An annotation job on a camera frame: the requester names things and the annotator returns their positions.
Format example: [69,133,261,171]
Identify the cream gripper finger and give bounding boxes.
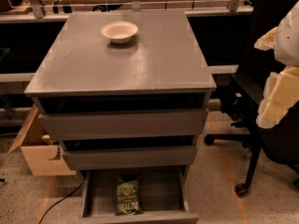
[256,66,299,129]
[254,27,278,51]

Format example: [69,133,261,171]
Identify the green jalapeno chip bag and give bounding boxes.
[115,174,143,216]

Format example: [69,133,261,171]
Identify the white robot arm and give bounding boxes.
[254,2,299,129]

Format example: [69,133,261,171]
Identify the top grey drawer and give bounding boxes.
[35,92,210,141]

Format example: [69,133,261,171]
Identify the grey drawer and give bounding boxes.
[35,92,210,141]
[63,136,197,171]

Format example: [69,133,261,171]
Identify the grey drawer cabinet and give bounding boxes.
[23,10,218,224]

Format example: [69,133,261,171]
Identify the open bottom drawer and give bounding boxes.
[69,166,199,224]

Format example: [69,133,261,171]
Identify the middle grey drawer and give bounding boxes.
[63,136,197,171]

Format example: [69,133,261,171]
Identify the black office chair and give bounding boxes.
[204,0,299,196]

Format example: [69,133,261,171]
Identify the white paper bowl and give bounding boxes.
[101,21,138,44]

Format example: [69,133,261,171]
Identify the cardboard box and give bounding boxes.
[8,105,76,176]

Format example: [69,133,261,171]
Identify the black floor cable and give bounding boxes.
[37,180,86,224]

